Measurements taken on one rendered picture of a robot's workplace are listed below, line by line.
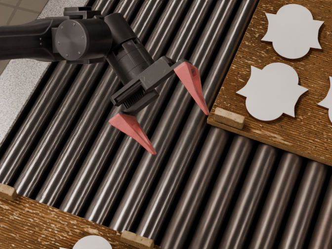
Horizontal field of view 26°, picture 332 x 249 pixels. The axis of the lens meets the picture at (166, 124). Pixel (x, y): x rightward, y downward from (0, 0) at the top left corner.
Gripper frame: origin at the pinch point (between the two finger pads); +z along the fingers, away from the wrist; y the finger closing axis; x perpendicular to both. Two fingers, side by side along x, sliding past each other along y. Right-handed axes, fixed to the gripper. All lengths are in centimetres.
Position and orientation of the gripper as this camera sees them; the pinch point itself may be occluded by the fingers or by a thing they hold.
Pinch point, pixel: (178, 130)
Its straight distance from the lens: 103.2
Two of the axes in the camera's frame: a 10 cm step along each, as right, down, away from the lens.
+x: 3.0, 0.7, 9.5
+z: 5.5, 8.0, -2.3
